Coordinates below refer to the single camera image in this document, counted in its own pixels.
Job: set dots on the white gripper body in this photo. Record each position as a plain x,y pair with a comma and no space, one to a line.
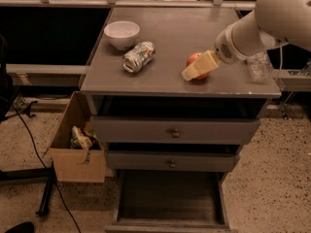
225,49

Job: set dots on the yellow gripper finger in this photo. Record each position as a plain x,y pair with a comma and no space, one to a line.
208,61

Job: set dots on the red apple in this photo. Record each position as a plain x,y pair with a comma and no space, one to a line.
193,72

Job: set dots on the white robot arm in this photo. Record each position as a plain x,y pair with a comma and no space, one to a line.
271,24

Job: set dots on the grey drawer cabinet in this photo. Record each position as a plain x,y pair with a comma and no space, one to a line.
159,91

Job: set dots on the grey top drawer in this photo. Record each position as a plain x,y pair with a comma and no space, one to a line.
115,129

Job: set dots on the grey middle drawer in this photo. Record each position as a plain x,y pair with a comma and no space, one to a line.
171,161

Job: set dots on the grey open bottom drawer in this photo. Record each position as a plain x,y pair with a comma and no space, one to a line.
169,202

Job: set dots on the clear plastic water bottle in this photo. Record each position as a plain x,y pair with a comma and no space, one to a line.
259,66

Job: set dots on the crushed aluminium can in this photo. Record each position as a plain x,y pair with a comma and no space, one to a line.
134,60

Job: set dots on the white ceramic bowl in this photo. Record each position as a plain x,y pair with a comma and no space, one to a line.
122,34

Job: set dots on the crumpled snack bag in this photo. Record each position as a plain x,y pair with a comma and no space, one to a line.
83,139

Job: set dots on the cardboard box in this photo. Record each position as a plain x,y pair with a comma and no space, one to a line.
71,162

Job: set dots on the black stand base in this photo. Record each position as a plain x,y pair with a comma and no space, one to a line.
46,174

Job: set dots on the black shoe tip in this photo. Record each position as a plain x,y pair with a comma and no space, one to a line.
26,227

